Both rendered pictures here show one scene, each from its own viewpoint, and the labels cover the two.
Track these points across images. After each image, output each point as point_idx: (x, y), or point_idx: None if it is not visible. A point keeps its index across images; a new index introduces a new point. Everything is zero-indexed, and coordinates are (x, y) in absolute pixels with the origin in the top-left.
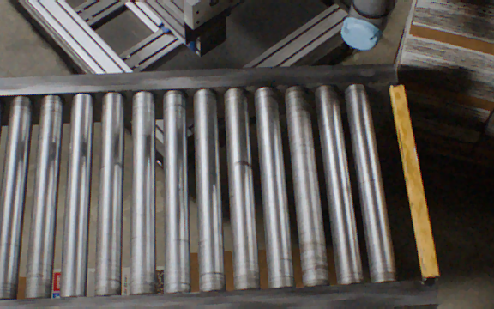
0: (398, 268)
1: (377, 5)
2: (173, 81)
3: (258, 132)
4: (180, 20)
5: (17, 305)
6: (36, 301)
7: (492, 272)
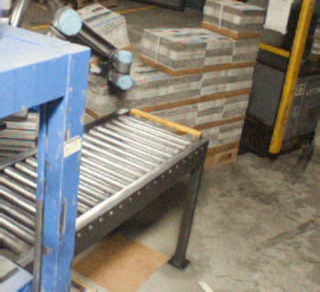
0: (142, 225)
1: (129, 67)
2: None
3: (112, 135)
4: (32, 137)
5: (118, 194)
6: (122, 190)
7: (169, 209)
